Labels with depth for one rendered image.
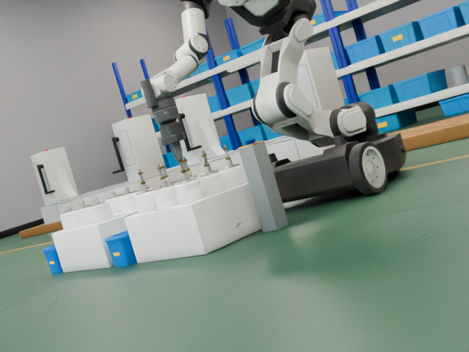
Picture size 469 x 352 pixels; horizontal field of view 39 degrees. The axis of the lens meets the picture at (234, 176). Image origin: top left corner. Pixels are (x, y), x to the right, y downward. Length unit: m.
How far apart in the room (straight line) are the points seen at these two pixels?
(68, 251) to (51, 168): 4.06
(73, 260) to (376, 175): 1.31
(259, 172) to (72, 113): 7.81
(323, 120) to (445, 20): 4.18
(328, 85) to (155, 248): 2.47
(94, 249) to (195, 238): 0.61
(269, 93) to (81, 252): 1.02
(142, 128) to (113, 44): 5.06
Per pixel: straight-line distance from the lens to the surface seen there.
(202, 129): 5.28
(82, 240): 2.78
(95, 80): 10.38
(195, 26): 2.56
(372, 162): 2.56
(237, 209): 2.36
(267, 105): 2.55
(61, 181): 6.91
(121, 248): 2.55
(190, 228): 2.25
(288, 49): 2.64
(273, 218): 2.30
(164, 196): 2.36
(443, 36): 6.78
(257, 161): 2.28
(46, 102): 9.78
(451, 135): 3.92
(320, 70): 4.56
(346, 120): 2.80
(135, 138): 5.80
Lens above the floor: 0.33
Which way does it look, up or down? 3 degrees down
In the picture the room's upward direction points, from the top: 16 degrees counter-clockwise
